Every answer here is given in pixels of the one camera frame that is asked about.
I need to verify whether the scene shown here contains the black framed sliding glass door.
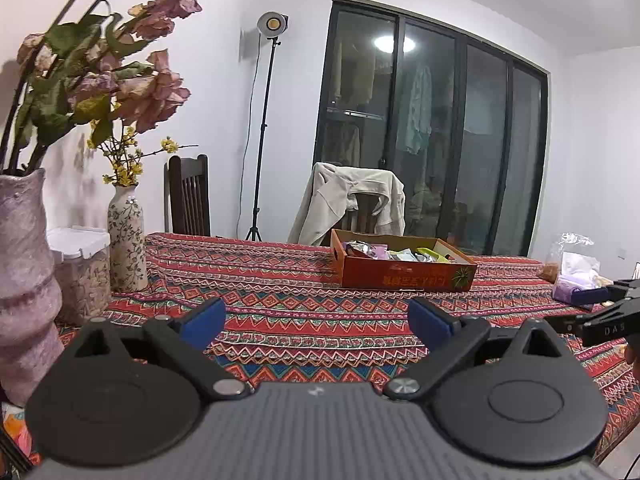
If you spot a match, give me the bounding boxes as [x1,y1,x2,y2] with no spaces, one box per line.
[314,0,550,258]

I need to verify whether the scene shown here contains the brown chair under jacket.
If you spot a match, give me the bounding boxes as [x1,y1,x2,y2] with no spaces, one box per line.
[342,192,388,236]

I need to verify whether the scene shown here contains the studio light on stand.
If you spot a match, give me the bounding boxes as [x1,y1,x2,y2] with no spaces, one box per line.
[244,10,290,243]

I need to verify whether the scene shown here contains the large grey textured vase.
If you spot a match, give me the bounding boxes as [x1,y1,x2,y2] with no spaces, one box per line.
[0,167,66,406]

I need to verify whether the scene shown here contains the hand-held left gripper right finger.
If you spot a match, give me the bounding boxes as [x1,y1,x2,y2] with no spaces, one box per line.
[384,297,577,402]

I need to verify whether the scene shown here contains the dark wooden chair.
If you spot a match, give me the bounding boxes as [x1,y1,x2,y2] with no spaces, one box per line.
[165,154,211,237]

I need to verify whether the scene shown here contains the hanging light blue shirt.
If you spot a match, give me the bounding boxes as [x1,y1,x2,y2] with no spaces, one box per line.
[402,65,433,156]

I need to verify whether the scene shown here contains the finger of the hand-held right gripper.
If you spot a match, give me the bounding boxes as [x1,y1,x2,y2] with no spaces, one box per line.
[571,279,640,307]
[544,296,640,334]

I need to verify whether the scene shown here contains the clear storage container white lid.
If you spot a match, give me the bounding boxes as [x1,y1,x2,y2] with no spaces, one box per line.
[46,226,112,327]

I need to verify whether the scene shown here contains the small floral ceramic vase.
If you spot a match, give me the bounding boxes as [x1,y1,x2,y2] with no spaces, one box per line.
[107,185,149,292]

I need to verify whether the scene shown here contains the clear plastic bag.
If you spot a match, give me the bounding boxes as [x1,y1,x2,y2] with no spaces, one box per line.
[541,232,596,283]

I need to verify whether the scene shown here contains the red cardboard box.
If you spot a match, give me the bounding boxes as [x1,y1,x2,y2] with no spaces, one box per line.
[330,229,478,292]

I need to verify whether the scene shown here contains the purple tissue pack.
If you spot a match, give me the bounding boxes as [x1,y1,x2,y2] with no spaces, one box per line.
[552,252,601,306]

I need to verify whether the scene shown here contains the beige jacket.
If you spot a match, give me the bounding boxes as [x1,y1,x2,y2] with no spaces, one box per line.
[287,162,406,247]

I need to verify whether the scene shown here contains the yellow flower sprigs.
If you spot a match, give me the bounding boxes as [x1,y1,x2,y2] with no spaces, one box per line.
[87,120,198,188]

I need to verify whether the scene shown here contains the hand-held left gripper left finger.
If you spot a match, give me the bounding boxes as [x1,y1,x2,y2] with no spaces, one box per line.
[61,297,252,404]

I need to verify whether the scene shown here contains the dried pink flower bouquet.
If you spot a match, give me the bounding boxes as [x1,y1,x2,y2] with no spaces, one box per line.
[0,0,203,176]

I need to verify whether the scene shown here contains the pile of snack packets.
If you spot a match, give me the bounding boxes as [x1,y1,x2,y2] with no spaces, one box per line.
[345,240,458,264]

